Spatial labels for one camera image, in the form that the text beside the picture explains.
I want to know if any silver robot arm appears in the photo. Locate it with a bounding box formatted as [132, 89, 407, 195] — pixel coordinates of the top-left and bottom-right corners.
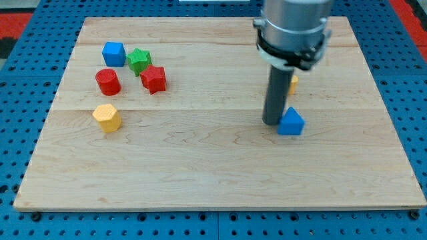
[253, 0, 333, 71]

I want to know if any wooden board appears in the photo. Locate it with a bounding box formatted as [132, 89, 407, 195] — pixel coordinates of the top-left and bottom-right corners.
[14, 17, 426, 212]

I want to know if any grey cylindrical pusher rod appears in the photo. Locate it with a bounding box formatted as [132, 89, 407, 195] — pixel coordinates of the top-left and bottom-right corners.
[262, 66, 294, 125]

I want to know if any green star block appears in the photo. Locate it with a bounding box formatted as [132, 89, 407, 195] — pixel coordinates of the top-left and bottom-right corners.
[126, 48, 152, 77]

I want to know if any red star block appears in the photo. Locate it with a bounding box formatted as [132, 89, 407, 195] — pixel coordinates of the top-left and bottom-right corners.
[139, 65, 166, 95]

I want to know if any blue cube block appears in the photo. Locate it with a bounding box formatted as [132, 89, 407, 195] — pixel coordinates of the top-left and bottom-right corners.
[102, 42, 126, 67]

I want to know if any yellow block behind rod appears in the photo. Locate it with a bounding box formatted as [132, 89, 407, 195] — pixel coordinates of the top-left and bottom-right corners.
[288, 75, 299, 95]

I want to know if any yellow hexagon block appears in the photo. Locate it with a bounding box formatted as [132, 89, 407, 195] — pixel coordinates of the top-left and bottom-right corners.
[92, 104, 121, 133]

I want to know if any red cylinder block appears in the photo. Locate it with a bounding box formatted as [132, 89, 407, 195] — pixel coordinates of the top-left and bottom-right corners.
[95, 69, 121, 96]

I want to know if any blue triangle block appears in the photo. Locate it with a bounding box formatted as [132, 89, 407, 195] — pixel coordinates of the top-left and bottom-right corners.
[277, 107, 306, 135]

